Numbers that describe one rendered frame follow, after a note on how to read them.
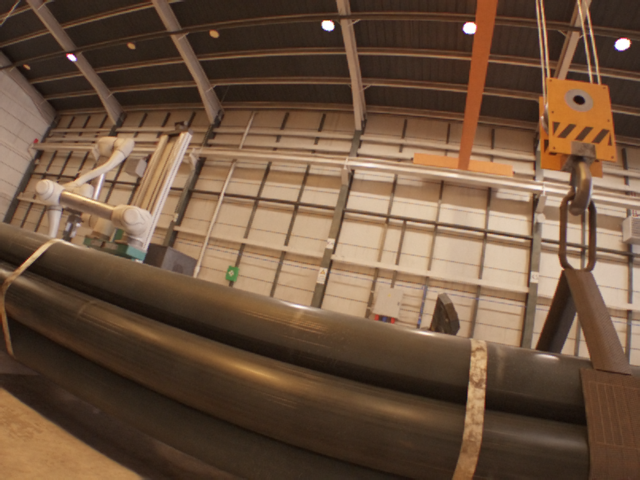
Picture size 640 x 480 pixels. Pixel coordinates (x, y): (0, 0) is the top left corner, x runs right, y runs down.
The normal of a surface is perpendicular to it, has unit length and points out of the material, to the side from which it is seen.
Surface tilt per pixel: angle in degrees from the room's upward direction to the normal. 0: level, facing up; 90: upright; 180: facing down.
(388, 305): 90
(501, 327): 90
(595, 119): 90
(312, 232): 90
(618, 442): 60
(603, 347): 52
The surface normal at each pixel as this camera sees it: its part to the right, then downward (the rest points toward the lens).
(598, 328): -0.02, -0.84
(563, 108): -0.25, -0.33
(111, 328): -0.12, -0.61
